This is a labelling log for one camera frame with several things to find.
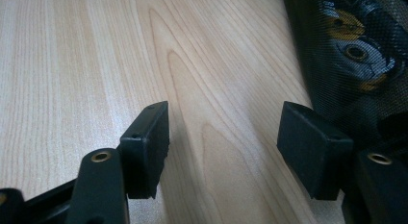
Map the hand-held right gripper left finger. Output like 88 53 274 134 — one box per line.
118 100 170 200

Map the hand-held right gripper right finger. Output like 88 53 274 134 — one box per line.
276 100 355 201

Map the black mesh pencil case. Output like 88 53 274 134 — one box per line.
281 0 408 155

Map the correction tape dispenser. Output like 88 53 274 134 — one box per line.
319 0 399 93

